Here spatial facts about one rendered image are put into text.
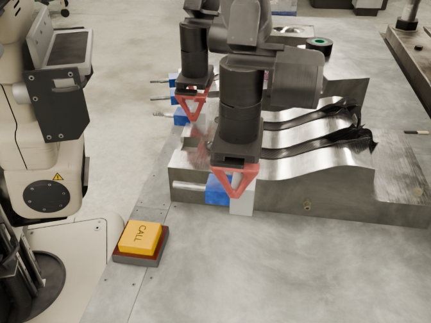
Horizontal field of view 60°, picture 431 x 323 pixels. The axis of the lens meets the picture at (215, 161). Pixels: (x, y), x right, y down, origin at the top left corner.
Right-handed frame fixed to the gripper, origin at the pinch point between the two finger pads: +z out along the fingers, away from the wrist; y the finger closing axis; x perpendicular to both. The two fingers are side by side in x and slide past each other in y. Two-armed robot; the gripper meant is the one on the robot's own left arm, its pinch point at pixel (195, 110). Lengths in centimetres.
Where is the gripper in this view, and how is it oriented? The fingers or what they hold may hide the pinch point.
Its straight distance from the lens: 85.7
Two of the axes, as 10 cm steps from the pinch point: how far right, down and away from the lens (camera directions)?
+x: -9.9, -1.1, 1.3
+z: -0.1, 8.0, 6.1
